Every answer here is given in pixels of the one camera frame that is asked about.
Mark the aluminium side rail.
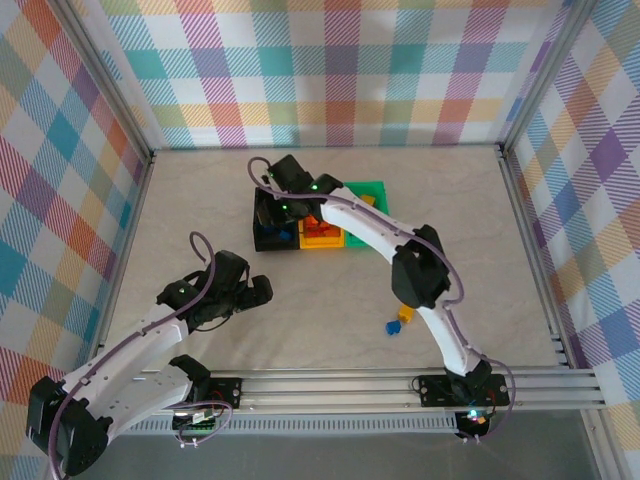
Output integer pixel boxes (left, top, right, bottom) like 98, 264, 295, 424
496, 143, 572, 370
92, 149, 157, 372

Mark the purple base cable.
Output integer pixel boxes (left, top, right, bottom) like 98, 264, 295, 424
173, 399, 235, 450

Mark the yellow plastic bin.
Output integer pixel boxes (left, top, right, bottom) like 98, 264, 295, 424
297, 212, 347, 250

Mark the aluminium frame post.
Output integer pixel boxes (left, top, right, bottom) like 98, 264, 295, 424
498, 0, 592, 151
54, 0, 155, 157

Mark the green circuit board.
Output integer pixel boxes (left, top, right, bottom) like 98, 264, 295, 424
172, 408, 221, 432

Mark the slotted grey cable duct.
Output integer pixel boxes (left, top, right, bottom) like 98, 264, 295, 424
127, 417, 461, 437

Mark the green plastic bin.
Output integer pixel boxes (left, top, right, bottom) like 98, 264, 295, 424
342, 179, 391, 250

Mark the circuit board with lights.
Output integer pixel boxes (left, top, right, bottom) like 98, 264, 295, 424
455, 408, 490, 440

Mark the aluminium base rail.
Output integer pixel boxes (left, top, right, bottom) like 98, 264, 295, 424
139, 367, 601, 412

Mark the plaid cloth backdrop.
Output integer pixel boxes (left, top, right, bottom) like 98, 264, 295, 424
69, 0, 576, 150
0, 0, 146, 401
509, 0, 640, 421

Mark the black plastic bin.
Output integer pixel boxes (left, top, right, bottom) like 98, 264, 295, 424
253, 186, 301, 253

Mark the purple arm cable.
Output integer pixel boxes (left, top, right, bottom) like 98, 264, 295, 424
47, 231, 221, 479
248, 156, 519, 446

